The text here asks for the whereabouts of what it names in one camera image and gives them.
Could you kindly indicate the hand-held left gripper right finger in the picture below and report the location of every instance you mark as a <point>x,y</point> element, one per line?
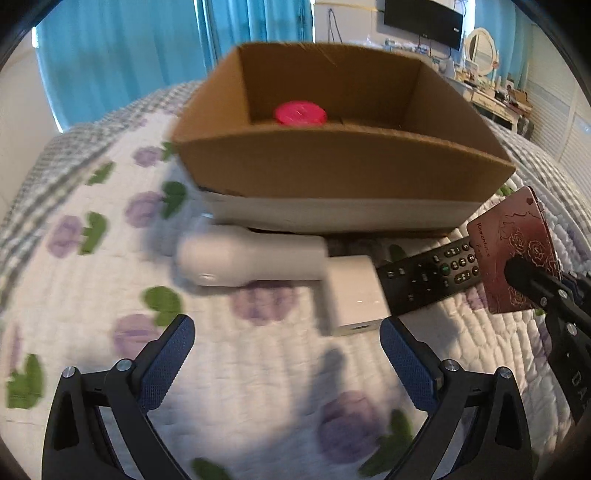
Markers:
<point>407,369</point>

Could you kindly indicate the dark red rose-print card box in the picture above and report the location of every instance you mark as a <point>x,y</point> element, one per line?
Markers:
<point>508,249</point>

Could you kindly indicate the white dressing table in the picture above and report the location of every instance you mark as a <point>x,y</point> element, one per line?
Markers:
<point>494,99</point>

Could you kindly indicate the white power adapter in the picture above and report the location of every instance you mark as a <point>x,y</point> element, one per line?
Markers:
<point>353,295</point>

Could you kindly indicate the black wall television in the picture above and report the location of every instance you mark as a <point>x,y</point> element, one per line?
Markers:
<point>425,21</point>

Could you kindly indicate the black remote control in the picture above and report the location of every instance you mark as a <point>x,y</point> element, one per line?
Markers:
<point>429,277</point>

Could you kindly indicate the white oval vanity mirror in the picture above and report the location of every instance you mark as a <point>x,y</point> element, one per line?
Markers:
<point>481,48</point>

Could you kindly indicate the blue window curtain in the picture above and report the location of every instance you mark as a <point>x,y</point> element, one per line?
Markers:
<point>138,50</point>
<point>503,32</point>

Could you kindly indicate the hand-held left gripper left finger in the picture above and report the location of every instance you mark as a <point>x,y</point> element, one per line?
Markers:
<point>167,364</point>

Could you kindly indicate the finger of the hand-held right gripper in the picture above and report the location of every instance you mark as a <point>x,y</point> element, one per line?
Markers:
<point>531,279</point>
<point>577,282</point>

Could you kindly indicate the pink round lid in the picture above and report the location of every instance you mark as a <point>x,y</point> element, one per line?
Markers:
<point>300,113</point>

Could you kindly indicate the brown cardboard box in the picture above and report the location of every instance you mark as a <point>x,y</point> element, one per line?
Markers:
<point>341,152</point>

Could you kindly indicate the white handheld device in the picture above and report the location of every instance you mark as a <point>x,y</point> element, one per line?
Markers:
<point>244,258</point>

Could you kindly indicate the floral quilted bed cover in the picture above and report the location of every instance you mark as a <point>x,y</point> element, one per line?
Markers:
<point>221,369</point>

